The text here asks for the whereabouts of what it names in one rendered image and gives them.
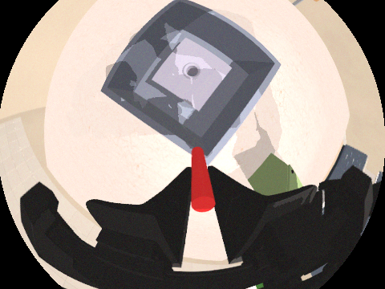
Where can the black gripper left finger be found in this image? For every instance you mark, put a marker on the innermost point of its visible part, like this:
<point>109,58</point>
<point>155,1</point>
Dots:
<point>163,218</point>

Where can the red peg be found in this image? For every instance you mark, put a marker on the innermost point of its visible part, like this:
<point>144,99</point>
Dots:
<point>202,199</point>

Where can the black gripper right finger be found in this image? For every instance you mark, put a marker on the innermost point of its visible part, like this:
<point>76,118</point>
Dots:
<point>242,212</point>

